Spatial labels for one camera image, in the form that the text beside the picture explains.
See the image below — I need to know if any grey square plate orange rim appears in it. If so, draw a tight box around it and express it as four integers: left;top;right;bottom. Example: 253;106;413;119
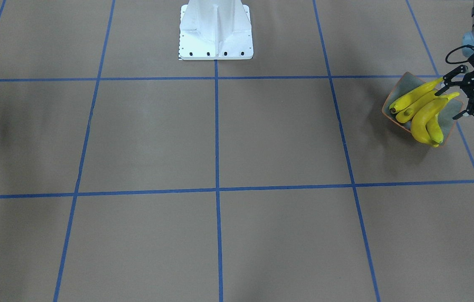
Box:
382;72;463;147

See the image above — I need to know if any yellow banana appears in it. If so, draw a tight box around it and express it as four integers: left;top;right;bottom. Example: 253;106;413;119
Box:
395;90;437;124
426;114;444;145
411;92;459;148
388;77;444;114

